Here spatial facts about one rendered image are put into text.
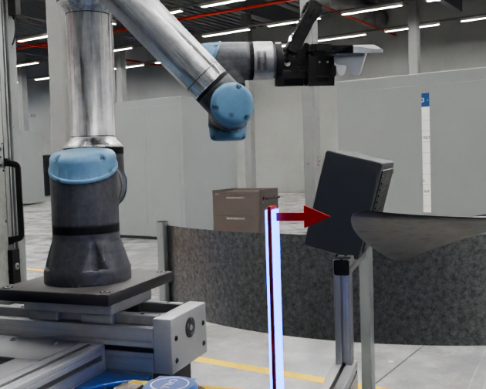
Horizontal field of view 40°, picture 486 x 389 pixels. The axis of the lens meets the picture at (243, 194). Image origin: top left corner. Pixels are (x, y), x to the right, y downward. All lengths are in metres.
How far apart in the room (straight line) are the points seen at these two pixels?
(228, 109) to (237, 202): 6.40
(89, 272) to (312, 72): 0.57
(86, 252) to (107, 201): 0.09
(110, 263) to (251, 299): 1.60
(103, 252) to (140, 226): 9.82
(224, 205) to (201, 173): 3.12
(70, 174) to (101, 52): 0.28
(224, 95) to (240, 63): 0.17
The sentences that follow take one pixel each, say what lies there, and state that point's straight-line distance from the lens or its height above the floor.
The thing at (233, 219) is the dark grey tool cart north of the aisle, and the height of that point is 0.56.
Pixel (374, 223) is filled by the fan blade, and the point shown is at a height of 1.18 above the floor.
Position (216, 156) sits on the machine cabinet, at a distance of 11.04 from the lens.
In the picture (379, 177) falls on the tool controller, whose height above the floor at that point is 1.20.
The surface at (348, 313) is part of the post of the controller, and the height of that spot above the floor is 0.96.
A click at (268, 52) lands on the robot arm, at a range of 1.31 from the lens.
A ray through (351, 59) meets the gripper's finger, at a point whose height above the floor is 1.43.
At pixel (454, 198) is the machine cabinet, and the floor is 0.79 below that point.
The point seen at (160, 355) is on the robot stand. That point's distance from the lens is 1.10.
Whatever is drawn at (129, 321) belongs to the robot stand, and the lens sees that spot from 1.13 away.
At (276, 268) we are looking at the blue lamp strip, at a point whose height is 1.13.
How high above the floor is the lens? 1.24
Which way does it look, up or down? 3 degrees down
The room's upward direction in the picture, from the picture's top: 2 degrees counter-clockwise
